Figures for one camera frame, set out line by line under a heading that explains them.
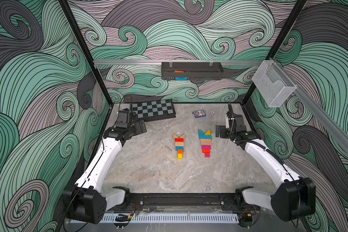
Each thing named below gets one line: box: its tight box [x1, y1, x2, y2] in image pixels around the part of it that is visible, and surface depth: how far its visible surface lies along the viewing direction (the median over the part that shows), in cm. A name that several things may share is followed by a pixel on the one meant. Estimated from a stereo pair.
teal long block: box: [198, 134, 213, 140], surface depth 102 cm
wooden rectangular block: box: [174, 141, 185, 147], surface depth 95 cm
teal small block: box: [175, 145, 184, 152], surface depth 96 cm
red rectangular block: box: [174, 137, 185, 143], surface depth 99 cm
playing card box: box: [192, 109, 207, 119], surface depth 114 cm
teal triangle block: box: [198, 129, 208, 139], surface depth 103 cm
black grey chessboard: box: [131, 99, 176, 123], surface depth 113 cm
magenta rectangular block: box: [201, 145, 212, 150], surface depth 97 cm
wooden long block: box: [200, 138, 212, 146], surface depth 99 cm
